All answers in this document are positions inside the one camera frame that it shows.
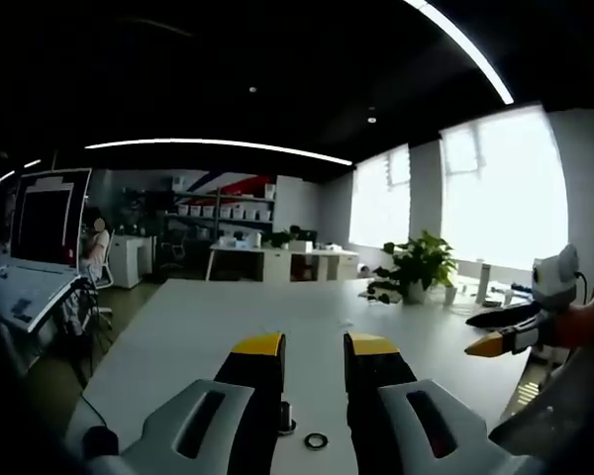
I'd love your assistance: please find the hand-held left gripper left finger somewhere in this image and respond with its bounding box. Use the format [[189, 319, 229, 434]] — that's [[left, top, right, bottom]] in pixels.
[[86, 332, 287, 475]]

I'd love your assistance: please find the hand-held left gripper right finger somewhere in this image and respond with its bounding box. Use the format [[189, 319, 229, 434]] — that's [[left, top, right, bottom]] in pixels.
[[344, 331, 545, 475]]

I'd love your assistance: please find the large steel threaded stud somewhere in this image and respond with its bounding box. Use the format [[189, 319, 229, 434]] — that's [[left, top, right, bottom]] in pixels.
[[276, 400, 298, 436]]

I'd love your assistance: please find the person's right hand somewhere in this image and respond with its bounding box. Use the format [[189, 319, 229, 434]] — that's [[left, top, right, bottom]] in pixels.
[[555, 283, 594, 348]]

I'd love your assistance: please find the grey mesh office chair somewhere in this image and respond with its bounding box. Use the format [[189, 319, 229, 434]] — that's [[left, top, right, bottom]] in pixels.
[[489, 340, 594, 457]]

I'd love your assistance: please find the large potted green plant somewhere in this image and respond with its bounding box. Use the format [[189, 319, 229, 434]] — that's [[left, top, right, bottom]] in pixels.
[[370, 230, 459, 306]]

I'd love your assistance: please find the black rounded device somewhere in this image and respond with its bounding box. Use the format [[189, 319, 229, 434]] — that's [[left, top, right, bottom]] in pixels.
[[81, 425, 121, 462]]

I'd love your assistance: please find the long white desk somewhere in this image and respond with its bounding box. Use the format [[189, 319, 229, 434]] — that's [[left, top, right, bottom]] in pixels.
[[207, 241, 360, 284]]

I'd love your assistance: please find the white cabinet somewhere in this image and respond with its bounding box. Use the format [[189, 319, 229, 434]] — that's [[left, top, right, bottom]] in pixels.
[[111, 235, 157, 290]]

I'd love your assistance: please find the small potted plant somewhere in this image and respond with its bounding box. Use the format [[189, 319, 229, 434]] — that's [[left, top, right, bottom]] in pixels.
[[261, 230, 294, 249]]

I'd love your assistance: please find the shelf with white bins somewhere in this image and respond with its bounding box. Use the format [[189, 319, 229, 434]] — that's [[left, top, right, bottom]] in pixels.
[[165, 182, 278, 239]]

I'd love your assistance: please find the straight ceiling light strip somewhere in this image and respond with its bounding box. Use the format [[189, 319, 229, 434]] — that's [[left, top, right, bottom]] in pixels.
[[414, 0, 516, 106]]

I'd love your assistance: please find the white laptop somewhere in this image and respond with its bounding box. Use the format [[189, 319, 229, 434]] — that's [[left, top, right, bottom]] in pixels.
[[0, 167, 93, 333]]

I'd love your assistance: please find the curved ceiling light strip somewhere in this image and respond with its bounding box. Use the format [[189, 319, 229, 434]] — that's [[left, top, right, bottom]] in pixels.
[[84, 139, 354, 166]]

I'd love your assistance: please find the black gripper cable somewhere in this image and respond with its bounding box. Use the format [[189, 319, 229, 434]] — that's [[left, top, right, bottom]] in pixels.
[[572, 269, 590, 307]]

